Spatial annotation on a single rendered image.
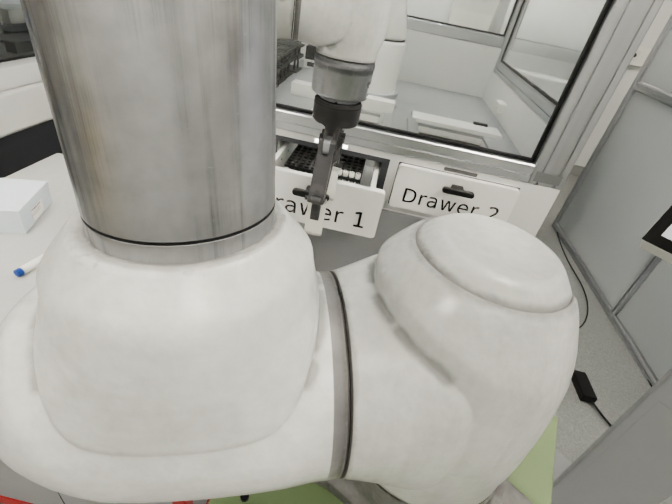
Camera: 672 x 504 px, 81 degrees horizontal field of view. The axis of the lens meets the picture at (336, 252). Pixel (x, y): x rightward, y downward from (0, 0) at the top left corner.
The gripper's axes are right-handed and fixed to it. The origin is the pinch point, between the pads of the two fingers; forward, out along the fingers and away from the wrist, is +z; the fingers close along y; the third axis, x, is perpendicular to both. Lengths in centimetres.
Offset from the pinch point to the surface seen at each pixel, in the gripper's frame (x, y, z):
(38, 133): 85, 32, 14
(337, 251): -3.7, 27.7, 27.7
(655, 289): -155, 104, 62
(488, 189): -35.7, 25.9, -0.5
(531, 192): -46, 28, -1
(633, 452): -84, -2, 45
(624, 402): -136, 56, 91
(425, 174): -20.5, 26.0, -0.8
